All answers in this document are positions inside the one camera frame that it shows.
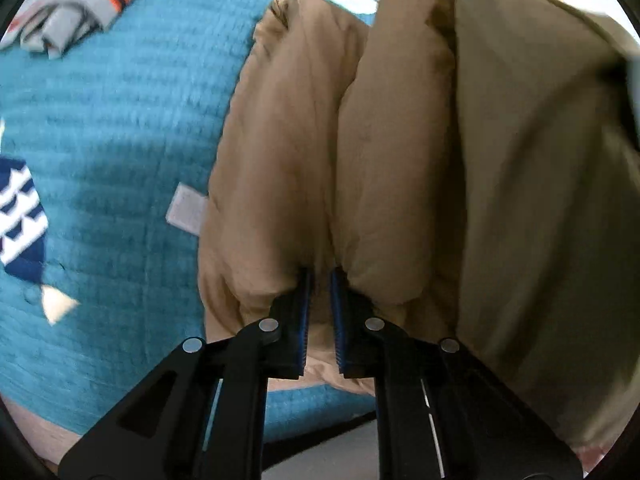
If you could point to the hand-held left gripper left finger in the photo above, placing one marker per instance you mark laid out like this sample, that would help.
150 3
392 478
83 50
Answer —
304 320

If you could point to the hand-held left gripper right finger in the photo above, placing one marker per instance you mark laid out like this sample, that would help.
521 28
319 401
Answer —
336 320

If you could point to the teal quilted blanket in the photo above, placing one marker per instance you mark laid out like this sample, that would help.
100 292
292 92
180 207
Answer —
125 135

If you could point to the tan padded jacket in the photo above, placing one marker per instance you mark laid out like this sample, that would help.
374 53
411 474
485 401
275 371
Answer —
400 160

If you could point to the grey folded garment orange stripes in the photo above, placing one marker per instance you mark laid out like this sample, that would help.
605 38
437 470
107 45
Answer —
75 5

